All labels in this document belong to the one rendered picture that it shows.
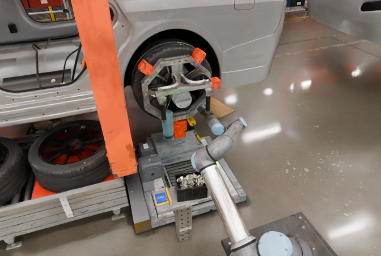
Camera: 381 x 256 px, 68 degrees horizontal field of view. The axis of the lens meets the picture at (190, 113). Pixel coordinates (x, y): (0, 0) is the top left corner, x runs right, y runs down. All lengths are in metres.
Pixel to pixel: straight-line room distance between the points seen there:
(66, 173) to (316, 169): 2.17
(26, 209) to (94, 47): 1.27
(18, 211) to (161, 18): 1.62
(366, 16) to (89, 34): 3.09
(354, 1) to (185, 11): 2.32
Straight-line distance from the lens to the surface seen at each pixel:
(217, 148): 1.67
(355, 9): 3.91
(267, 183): 2.68
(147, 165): 2.23
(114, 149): 1.85
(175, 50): 2.15
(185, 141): 2.69
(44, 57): 3.00
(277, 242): 1.56
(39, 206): 2.27
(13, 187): 2.51
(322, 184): 2.82
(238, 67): 2.44
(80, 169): 2.20
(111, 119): 1.72
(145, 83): 2.10
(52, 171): 2.25
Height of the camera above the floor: 1.94
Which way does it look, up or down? 34 degrees down
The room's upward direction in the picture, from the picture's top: 1 degrees counter-clockwise
